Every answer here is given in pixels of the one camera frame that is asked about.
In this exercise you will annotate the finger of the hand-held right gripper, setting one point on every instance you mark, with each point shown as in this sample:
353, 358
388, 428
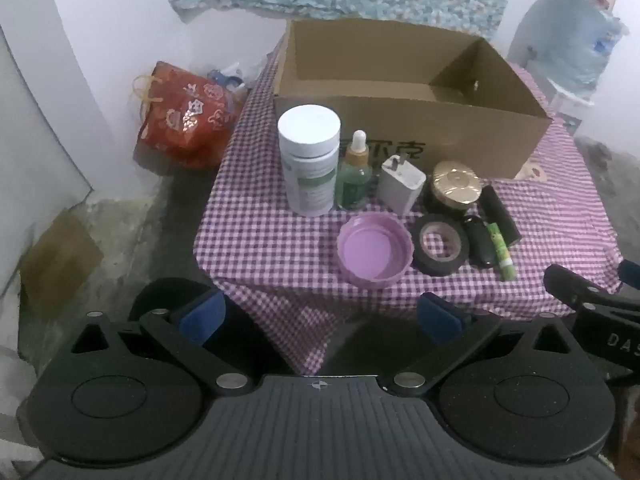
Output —
631, 274
570, 282

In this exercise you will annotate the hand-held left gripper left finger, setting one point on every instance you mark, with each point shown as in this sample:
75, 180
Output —
202, 317

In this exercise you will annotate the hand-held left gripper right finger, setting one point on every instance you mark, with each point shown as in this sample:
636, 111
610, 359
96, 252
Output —
440, 317

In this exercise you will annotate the black tape roll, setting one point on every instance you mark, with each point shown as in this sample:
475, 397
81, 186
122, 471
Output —
422, 255

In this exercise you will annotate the small black oval case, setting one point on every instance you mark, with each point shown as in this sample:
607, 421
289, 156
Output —
480, 245

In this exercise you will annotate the purple plastic lid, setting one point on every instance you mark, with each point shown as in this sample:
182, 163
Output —
372, 255

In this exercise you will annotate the black lipstick tube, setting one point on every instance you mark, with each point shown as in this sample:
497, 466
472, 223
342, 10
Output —
500, 215

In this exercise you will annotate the gold lidded round jar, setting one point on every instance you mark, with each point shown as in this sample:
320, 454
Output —
452, 182

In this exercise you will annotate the white charger plug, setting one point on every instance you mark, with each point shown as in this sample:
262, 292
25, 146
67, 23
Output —
400, 187

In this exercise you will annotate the brown cardboard box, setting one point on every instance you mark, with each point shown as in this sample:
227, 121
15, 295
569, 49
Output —
475, 140

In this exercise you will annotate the purple checkered tablecloth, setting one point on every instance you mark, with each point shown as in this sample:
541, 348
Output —
280, 240

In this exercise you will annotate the flat brown cardboard piece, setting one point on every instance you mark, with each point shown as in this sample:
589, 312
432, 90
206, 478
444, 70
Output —
60, 260

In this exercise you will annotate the green dropper bottle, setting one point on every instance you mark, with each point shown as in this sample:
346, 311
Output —
354, 185

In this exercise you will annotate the white water dispenser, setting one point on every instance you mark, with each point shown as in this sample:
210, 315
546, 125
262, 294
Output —
570, 107

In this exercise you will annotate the red patterned gift bag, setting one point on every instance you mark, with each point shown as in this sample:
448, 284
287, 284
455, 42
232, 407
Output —
180, 125

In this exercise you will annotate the white plastic bottle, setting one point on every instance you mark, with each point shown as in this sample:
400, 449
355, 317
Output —
307, 130

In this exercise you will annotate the white panel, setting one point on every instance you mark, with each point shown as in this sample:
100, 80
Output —
30, 160

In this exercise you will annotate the blue and white plastic item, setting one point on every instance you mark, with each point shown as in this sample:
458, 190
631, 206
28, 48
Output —
230, 77

